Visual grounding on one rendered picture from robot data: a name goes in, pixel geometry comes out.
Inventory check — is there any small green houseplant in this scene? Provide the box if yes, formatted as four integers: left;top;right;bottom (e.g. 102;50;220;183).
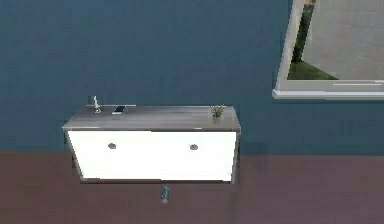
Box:
210;104;226;122

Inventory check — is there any white cabinet with grey top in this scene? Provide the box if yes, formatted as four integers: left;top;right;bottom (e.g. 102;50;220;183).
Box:
62;105;242;185

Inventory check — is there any white framed window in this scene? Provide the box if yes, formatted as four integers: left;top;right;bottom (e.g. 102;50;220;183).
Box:
271;0;384;100

